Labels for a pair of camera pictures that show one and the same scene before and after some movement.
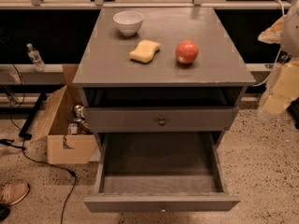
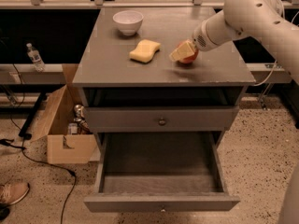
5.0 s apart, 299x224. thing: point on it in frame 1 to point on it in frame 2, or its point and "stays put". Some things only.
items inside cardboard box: [79, 125] stays put
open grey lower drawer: [163, 172] stays put
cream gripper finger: [285, 89] to [182, 51]
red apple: [187, 51] stays put
